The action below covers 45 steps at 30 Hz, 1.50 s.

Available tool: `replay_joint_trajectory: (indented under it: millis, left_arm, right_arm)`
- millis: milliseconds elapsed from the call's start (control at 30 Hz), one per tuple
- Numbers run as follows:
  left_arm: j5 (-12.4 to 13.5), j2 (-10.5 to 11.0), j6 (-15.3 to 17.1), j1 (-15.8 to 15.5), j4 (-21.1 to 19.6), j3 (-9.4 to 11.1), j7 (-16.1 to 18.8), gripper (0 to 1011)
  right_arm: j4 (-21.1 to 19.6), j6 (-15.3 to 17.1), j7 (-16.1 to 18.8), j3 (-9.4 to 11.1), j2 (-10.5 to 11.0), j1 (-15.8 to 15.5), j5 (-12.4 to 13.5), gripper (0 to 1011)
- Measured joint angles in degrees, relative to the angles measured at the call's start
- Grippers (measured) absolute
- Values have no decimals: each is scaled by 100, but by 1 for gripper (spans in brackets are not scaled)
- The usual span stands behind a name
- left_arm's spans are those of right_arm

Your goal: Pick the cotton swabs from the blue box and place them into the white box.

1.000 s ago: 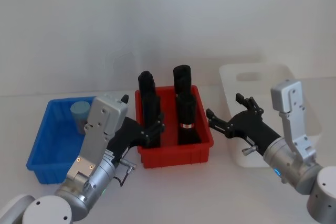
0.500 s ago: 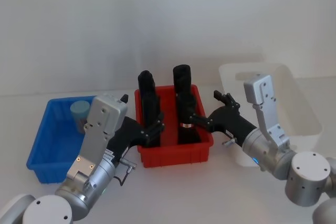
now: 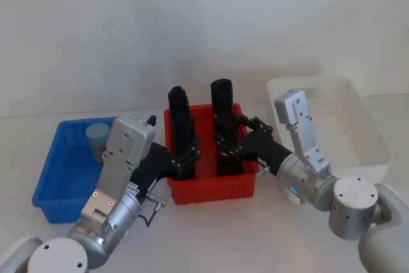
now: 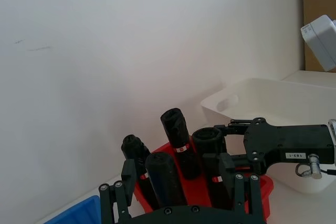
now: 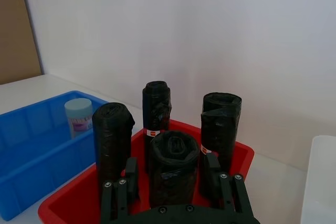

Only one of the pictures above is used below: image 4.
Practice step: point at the white plastic bin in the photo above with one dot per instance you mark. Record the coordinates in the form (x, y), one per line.
(275, 98)

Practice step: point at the black bag roll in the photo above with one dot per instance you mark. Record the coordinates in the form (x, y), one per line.
(208, 142)
(162, 179)
(134, 145)
(179, 140)

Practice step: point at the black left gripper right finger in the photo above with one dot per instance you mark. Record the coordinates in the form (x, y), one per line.
(248, 195)

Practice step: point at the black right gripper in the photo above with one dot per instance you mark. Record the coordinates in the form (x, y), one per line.
(275, 142)

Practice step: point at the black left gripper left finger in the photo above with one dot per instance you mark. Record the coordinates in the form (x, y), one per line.
(129, 174)

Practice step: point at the red plastic bin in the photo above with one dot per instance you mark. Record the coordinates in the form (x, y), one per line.
(199, 190)

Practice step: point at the blue plastic bin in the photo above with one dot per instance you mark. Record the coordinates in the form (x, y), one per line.
(81, 212)

